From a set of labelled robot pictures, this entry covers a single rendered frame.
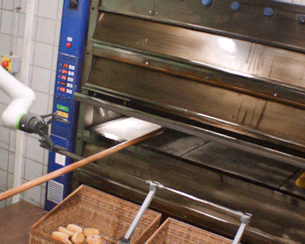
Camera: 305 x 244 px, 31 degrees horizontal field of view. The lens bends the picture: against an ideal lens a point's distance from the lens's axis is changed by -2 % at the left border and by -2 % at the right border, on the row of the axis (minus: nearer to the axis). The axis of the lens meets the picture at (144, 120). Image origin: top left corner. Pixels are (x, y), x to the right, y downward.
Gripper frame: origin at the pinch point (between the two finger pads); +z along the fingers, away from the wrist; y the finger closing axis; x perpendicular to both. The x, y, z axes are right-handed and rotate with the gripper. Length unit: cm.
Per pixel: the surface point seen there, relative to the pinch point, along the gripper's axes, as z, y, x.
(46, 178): 7.4, 13.5, 21.3
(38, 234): -16, 62, -6
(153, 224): 33, 51, -43
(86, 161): 7.2, 13.1, -9.7
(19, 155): -75, 46, -55
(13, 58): -82, -17, -50
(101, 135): -15, 15, -56
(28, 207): -59, 75, -48
